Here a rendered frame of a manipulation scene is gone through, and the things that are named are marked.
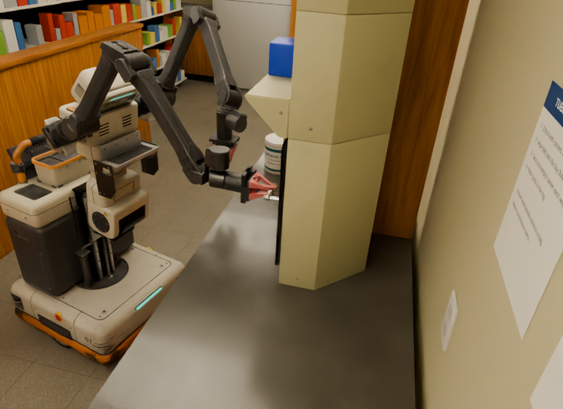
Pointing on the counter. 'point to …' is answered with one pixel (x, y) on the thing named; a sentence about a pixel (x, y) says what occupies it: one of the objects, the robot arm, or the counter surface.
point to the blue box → (281, 57)
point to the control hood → (272, 102)
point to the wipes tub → (272, 154)
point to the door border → (281, 202)
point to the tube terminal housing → (338, 141)
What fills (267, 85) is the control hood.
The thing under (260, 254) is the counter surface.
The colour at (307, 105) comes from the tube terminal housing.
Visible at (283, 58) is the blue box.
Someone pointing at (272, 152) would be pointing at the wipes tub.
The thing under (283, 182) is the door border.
